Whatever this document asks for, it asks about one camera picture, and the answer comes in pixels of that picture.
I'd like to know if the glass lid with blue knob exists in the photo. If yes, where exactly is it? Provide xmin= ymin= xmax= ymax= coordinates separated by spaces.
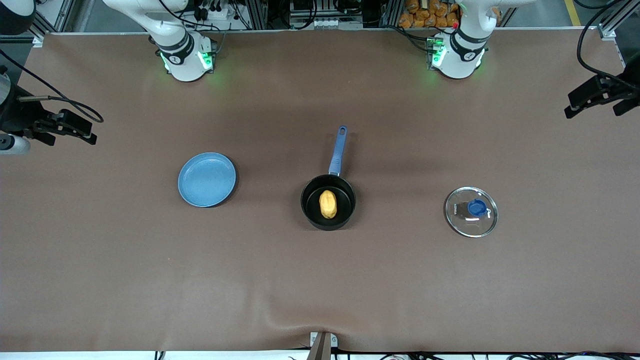
xmin=444 ymin=186 xmax=499 ymax=238

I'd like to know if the yellow potato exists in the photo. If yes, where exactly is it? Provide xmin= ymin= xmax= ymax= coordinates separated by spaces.
xmin=318 ymin=189 xmax=338 ymax=220

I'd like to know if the blue round plate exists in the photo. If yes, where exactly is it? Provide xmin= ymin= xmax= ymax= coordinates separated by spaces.
xmin=177 ymin=152 xmax=238 ymax=208

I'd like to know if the bag of orange buns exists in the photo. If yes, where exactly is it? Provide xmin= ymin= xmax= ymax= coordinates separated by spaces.
xmin=398 ymin=0 xmax=461 ymax=29

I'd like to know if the white power strip with plugs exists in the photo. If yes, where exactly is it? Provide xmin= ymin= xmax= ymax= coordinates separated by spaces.
xmin=195 ymin=0 xmax=236 ymax=22

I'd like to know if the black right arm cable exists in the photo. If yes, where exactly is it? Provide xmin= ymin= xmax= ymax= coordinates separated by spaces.
xmin=0 ymin=50 xmax=104 ymax=124

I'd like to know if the aluminium frame post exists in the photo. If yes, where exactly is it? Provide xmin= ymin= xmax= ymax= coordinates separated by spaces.
xmin=597 ymin=0 xmax=640 ymax=42
xmin=27 ymin=0 xmax=76 ymax=40

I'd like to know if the black pot with blue handle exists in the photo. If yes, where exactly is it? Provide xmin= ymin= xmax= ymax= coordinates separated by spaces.
xmin=300 ymin=125 xmax=357 ymax=232

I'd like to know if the metal table clamp bracket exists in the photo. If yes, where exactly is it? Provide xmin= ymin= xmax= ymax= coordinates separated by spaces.
xmin=309 ymin=331 xmax=339 ymax=360

